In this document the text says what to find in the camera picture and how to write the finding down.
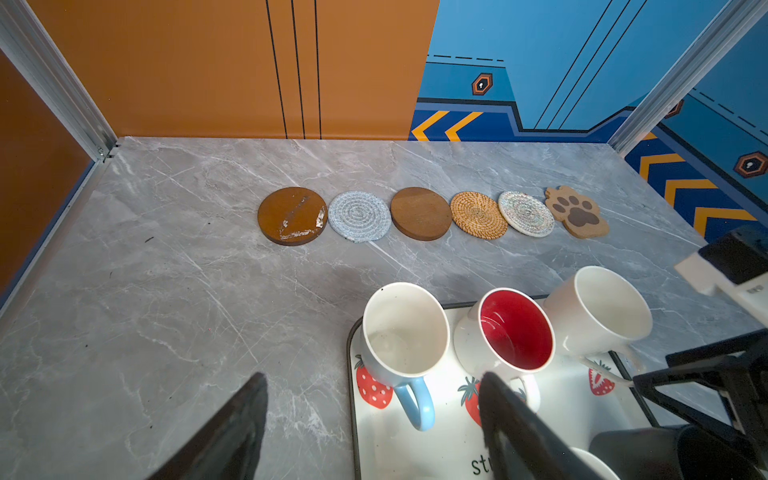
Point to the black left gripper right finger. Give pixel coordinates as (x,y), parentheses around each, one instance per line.
(520,445)

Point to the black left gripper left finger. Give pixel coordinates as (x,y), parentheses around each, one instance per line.
(228,446)

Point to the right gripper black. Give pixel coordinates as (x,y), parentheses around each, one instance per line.
(736,369)

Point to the cork paw print coaster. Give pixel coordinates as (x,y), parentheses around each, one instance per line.
(579,214)

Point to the white multicolour woven rope coaster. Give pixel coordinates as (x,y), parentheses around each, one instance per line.
(526,214)

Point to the woven rattan round coaster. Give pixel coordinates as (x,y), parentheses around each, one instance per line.
(478,215)

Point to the dark scratched wooden coaster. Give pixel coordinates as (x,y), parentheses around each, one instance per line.
(292,216)

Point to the brown round wooden coaster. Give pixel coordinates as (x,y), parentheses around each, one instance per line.
(420,213)

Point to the grey blue rope coaster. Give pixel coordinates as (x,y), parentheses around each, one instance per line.
(359,216)

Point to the black mug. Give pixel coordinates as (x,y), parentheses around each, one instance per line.
(671,453)

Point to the white mug red inside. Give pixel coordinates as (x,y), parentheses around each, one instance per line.
(506,333)

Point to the plain white mug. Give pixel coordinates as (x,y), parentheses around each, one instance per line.
(596,311)

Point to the white mug purple handle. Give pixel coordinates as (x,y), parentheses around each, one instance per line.
(598,466)

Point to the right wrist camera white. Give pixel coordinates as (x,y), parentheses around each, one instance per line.
(735,265)

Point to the white mug blue handle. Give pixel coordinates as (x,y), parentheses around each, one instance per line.
(405,335)

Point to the aluminium corner post right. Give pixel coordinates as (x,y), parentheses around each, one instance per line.
(722,33)

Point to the aluminium corner post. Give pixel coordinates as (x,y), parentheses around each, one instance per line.
(32,51)
(722,33)

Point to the aluminium corner post left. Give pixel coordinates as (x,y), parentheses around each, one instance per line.
(32,51)

